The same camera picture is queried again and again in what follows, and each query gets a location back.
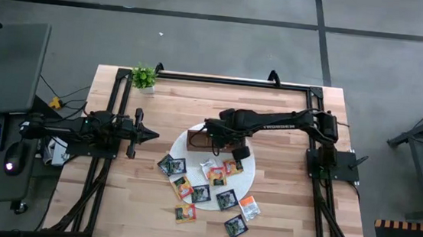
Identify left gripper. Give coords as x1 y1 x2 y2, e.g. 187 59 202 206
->
116 106 162 162

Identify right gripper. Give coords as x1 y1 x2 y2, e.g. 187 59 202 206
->
200 105 255 164

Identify wooden three-compartment tea box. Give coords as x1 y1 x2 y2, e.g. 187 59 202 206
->
185 128 248 157

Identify dark blue blackcurrant tea packet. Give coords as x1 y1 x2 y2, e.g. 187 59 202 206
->
168 156 189 177
190 183 213 206
213 187 241 213
155 152 174 177
222 213 251 237

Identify white orange tea packet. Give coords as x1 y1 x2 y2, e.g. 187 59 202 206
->
197 157 219 181
236 194 263 222

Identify orange peach tea packet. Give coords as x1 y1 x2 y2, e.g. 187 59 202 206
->
169 174 197 201
173 202 199 226
207 165 229 188
222 157 246 178

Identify white round woven placemat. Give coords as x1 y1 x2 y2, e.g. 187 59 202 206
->
164 118 261 215

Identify small green potted plant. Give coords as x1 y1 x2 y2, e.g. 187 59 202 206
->
129 63 159 97

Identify white box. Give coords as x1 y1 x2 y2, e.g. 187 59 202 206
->
42 136 71 168

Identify black computer mouse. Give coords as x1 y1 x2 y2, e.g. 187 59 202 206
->
2 139 30 178

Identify black clamp lever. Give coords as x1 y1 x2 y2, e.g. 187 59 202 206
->
347 154 369 172

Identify black desk caster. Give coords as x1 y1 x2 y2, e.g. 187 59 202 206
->
10 200 29 216

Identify grey computer desk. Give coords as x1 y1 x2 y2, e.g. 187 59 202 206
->
0 19 51 213

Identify black metal stand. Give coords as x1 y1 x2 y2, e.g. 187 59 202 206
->
380 93 423 222

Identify black metal table frame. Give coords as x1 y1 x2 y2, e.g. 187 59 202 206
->
42 60 382 237

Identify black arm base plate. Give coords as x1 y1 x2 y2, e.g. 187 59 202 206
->
304 148 363 183
65 136 121 161

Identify yellow cable connector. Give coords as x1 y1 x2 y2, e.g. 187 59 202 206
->
48 95 63 110

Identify black floor cable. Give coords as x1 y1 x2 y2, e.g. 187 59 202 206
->
37 74 93 104

